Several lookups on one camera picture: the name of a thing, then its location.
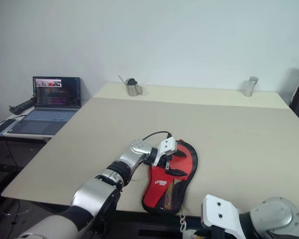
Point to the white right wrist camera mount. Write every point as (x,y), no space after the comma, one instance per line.
(219,211)

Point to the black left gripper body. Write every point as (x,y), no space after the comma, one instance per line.
(170,155)

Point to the smartphone with dark screen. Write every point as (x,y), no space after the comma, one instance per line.
(3,125)

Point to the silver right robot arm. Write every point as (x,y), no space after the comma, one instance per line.
(276,211)

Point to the steel pitcher cup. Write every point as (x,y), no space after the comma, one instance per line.
(132,90)

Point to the red and black paddle case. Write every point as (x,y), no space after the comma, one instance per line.
(154,194)

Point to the black round object in cup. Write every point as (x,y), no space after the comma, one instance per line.
(131,81)

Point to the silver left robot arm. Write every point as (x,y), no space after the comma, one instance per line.
(94,196)

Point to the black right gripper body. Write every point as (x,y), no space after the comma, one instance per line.
(216,233)

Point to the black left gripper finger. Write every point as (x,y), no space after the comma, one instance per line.
(175,172)
(180,154)

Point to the steel shaker bottle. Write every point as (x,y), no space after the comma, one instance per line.
(249,89)

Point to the white zipper pull charm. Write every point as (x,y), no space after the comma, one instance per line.
(189,234)

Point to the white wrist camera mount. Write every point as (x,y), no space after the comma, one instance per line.
(219,211)
(168,144)

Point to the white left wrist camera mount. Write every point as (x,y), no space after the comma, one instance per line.
(168,144)

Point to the open grey laptop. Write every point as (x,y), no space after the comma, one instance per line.
(44,119)

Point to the thin metal stick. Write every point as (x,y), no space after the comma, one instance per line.
(122,79)

